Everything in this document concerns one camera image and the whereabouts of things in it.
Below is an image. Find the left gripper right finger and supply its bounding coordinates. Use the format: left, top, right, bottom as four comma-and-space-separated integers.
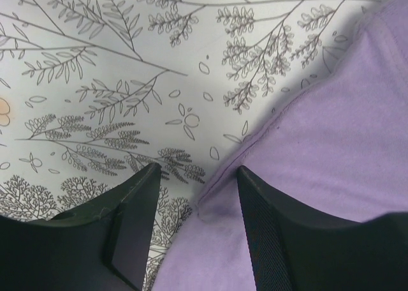
237, 166, 407, 290

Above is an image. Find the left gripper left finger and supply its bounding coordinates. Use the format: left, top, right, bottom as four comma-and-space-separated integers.
1, 163, 161, 290

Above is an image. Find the purple t shirt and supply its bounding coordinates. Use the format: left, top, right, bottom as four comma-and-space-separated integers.
153, 0, 407, 290

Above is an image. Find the floral patterned table mat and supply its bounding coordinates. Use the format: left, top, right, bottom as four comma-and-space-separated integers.
1, 0, 385, 290

